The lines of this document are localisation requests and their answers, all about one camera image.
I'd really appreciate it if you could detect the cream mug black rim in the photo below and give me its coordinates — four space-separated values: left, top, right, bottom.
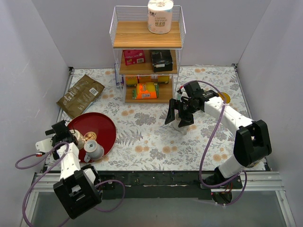
70 129 86 147

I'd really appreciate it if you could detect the grey mug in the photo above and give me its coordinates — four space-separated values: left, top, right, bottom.
83 140 105 163

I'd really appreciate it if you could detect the yellow sponge pack rear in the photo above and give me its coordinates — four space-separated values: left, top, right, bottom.
125 76 170 87

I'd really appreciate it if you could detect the white mug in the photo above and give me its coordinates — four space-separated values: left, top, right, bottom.
172 113 187 136

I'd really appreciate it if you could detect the brown coffee bag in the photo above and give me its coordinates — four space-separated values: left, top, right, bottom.
57 74 105 119

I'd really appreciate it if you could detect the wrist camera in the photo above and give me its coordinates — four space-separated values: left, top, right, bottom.
36 138 53 153
176 87 188 101

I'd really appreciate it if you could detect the wrapped toilet paper roll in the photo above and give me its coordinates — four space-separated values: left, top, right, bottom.
147 0 174 34

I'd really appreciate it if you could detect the white wire wooden shelf rack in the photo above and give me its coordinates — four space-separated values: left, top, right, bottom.
109 5 186 104

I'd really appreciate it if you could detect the floral tablecloth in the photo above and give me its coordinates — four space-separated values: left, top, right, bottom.
46 66 266 171

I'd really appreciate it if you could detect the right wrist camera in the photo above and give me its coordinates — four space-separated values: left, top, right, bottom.
176 87 188 101

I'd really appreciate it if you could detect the red round tray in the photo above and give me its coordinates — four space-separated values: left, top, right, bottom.
67 112 116 163

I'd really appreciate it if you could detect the yellow black mug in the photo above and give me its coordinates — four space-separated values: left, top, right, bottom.
218 92 231 104

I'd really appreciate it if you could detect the black box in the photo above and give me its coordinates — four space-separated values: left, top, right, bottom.
150 50 173 73

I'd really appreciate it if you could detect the orange sponge pack front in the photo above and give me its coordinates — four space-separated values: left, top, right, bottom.
132 82 159 100

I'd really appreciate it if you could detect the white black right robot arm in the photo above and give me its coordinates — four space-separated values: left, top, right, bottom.
165 80 272 188

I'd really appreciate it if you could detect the pink red box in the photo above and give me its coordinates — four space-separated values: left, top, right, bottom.
123 49 145 66

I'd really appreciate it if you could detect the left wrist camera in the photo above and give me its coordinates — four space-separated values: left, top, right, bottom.
36 138 53 153

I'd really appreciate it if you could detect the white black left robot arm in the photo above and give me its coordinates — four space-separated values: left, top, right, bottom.
45 120 102 219

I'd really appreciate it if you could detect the black base bar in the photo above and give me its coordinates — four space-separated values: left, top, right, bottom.
94 170 243 201

